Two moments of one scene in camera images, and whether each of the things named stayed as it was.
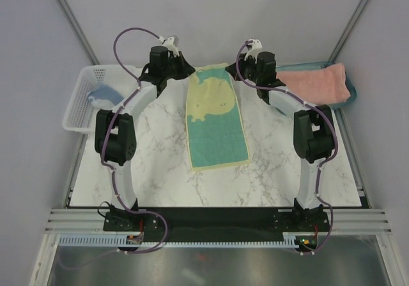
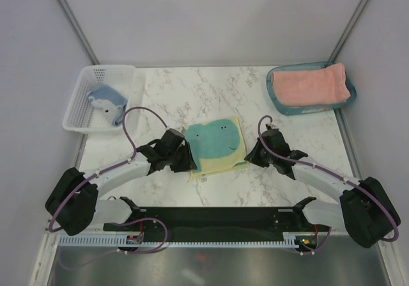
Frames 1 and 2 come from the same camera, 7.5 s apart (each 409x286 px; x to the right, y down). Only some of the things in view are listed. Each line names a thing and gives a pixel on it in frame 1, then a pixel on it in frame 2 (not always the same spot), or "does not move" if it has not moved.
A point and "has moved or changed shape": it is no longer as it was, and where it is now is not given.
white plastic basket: (81, 112) does not move
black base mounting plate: (304, 224) does not move
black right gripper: (242, 63) → (253, 156)
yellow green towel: (216, 134) has moved or changed shape
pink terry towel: (324, 85) does not move
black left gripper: (185, 70) → (188, 163)
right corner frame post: (344, 36) does not move
